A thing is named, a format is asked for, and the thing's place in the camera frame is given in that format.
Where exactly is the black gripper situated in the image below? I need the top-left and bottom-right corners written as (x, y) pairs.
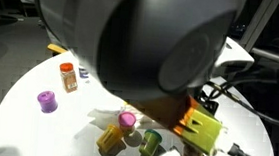
top-left (196, 90), bottom-right (221, 117)

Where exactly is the green plastic cup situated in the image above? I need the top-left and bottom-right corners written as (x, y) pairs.
top-left (137, 127), bottom-right (164, 156)

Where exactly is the all yellow plastic tub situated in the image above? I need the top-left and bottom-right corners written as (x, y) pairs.
top-left (95, 122), bottom-right (126, 156)

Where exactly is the clear jar white lid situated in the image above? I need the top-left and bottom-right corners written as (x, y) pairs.
top-left (77, 66), bottom-right (91, 80)

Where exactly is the red lid spice jar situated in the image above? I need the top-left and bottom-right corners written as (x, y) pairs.
top-left (56, 61), bottom-right (81, 95)

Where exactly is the purple plastic cylinder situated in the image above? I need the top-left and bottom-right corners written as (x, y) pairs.
top-left (34, 89), bottom-right (60, 116)

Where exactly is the white plastic bag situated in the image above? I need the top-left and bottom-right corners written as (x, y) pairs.
top-left (86, 98), bottom-right (155, 131)

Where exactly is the yellow flat board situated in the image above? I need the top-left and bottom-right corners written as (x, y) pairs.
top-left (46, 42), bottom-right (70, 55)

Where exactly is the grey horizontal metal rail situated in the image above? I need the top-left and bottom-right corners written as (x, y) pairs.
top-left (249, 46), bottom-right (279, 71)

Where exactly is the grey vertical metal post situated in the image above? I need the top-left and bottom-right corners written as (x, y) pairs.
top-left (238, 0), bottom-right (279, 55)

